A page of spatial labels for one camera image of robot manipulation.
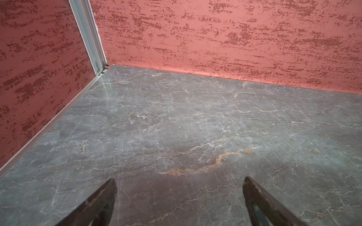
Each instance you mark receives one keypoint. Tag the aluminium corner post left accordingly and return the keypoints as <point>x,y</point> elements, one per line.
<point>85,20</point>

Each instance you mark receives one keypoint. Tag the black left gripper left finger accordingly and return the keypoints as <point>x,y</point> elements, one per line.
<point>96,210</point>

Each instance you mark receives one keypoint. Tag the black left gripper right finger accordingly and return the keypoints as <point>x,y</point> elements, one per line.
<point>264,209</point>

